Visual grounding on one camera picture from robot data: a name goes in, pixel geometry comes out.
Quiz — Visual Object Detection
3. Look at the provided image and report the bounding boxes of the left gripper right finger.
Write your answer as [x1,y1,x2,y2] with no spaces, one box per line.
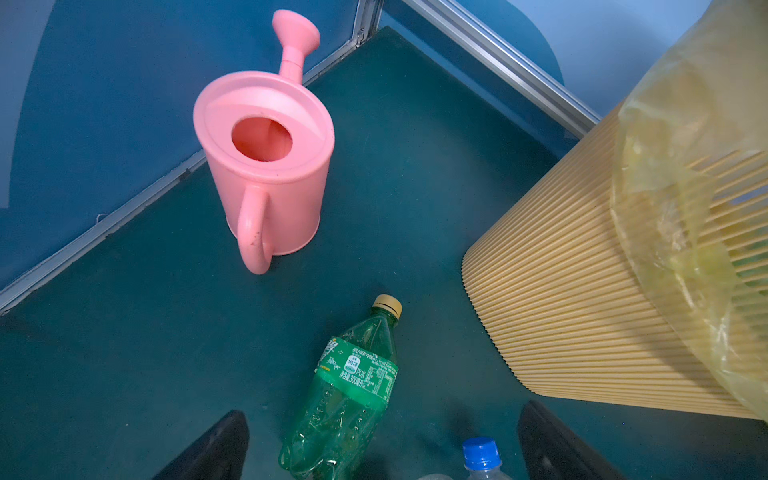
[517,401,627,480]

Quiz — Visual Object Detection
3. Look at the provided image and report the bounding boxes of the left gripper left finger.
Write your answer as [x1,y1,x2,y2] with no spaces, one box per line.
[154,410,250,479]

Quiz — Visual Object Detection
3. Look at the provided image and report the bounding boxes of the pepsi bottle blue cap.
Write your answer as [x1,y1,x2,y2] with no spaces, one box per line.
[462,436,511,480]

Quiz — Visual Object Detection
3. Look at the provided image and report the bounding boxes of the green bottle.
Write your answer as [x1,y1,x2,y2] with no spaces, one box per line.
[278,294,403,479]

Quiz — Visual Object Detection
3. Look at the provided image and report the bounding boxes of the yellow mesh waste bin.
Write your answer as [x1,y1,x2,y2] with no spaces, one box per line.
[461,110,766,420]

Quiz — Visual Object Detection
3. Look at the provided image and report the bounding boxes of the yellow plastic bin liner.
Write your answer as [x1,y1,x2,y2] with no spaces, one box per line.
[611,1,767,418]

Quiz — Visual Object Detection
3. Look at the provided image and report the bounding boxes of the pink watering can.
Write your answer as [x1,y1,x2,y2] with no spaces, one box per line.
[193,9,335,275]

